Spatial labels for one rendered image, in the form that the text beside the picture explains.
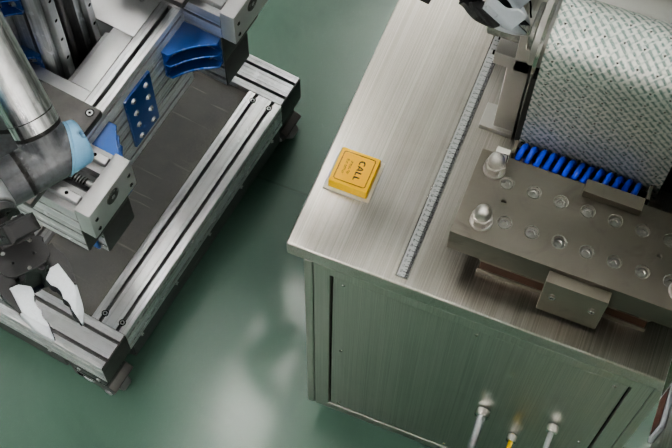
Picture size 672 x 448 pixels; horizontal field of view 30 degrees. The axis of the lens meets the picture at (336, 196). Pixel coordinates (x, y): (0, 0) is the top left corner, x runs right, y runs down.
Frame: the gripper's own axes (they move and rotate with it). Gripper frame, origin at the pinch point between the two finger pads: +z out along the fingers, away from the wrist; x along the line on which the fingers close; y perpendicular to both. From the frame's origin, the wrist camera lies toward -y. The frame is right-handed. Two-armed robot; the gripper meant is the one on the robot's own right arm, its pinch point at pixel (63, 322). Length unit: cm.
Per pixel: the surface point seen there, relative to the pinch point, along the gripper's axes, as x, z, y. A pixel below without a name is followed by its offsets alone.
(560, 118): -80, 9, 0
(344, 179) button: -56, -9, 24
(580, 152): -84, 13, 7
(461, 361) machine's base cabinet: -64, 21, 49
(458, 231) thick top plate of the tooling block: -61, 13, 13
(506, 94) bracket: -83, -3, 11
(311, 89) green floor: -106, -75, 110
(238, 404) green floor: -45, -14, 119
